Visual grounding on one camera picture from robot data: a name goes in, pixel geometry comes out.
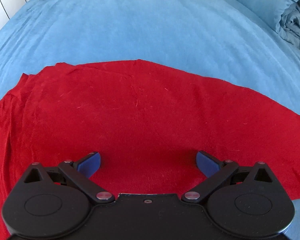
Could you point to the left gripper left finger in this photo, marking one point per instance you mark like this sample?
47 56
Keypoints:
78 173

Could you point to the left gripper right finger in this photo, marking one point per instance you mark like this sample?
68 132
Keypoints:
217 173

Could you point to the red knit sweater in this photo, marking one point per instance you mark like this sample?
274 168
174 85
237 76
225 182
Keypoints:
148 122

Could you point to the blue bed sheet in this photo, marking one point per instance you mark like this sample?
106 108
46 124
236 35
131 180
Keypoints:
219 39

